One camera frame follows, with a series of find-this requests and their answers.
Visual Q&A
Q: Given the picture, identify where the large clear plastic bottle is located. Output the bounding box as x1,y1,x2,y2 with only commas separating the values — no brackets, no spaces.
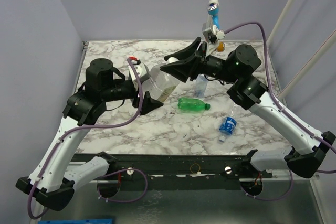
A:
142,63,180,103

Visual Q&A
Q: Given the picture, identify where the green plastic bottle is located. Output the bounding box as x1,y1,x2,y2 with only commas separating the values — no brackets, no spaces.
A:
178,98,207,113

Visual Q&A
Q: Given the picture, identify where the white bottle cap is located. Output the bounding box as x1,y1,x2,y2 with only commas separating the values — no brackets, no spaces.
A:
167,57,178,63

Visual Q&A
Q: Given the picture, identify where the green bottle cap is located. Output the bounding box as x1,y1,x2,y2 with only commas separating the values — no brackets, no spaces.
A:
205,103,211,110

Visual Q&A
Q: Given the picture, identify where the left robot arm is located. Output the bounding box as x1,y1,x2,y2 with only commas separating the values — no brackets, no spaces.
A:
15,57,150,211

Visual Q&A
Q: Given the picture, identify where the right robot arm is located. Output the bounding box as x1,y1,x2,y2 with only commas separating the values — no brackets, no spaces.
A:
161,38,335,178

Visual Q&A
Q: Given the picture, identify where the small clear water bottle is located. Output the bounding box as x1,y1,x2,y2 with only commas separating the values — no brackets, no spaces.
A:
194,74,208,98

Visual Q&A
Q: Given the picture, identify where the blue label clear bottle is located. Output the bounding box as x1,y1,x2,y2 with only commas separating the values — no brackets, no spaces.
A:
218,104,239,143

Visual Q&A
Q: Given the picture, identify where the yellow faucet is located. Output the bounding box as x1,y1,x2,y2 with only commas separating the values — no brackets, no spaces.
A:
216,42,225,52

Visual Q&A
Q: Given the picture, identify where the blue faucet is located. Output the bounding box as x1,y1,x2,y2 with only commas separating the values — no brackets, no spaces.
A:
207,2,221,29

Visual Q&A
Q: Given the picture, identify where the blue bin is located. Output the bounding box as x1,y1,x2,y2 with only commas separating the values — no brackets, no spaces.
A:
38,218,114,224

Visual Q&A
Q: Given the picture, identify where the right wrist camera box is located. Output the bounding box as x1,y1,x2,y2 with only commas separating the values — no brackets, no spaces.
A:
202,22,225,45

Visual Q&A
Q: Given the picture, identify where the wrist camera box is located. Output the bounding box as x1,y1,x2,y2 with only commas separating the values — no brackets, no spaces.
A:
202,22,225,45
128,57,150,89

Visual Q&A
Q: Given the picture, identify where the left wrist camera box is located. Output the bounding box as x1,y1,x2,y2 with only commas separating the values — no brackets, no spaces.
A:
128,57,150,89

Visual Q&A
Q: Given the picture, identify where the white pipe frame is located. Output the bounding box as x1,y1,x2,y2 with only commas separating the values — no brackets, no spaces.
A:
203,0,336,99

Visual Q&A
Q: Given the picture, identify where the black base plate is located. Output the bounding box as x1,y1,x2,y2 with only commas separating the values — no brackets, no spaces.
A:
70,152,274,192

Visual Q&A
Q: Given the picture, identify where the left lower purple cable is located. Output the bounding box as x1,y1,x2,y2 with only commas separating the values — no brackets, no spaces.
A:
97,168,148,204

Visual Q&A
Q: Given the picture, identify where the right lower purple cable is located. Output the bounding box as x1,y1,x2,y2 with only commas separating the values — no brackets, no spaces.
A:
243,168,294,201

